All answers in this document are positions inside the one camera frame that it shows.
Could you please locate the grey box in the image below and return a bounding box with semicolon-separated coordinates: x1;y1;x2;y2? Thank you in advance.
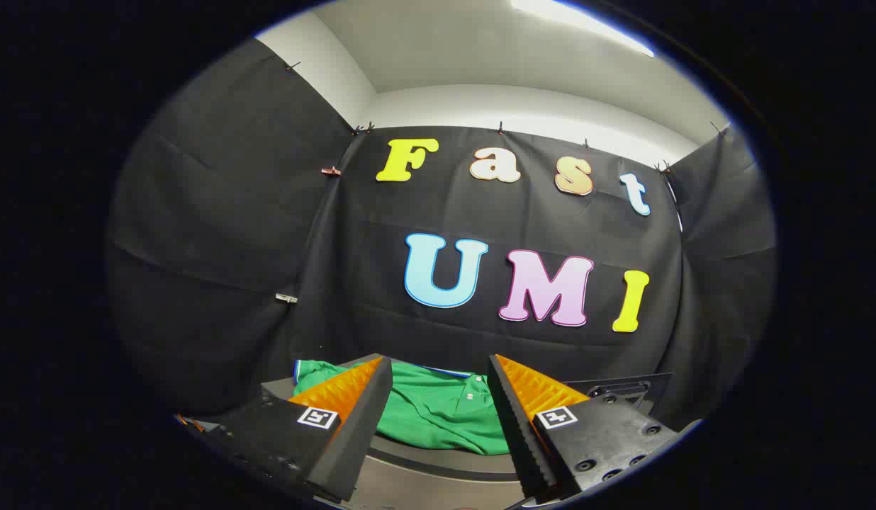
259;353;531;510

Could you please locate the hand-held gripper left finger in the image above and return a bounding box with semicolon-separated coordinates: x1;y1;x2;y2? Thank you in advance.
174;356;395;502

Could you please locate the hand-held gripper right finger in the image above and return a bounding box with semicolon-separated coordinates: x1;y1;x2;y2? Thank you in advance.
488;353;702;504

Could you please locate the green polo shirt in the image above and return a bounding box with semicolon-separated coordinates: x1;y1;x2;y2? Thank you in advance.
293;359;513;456

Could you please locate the black backdrop cloth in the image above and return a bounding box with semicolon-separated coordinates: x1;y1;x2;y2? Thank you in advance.
105;39;777;426

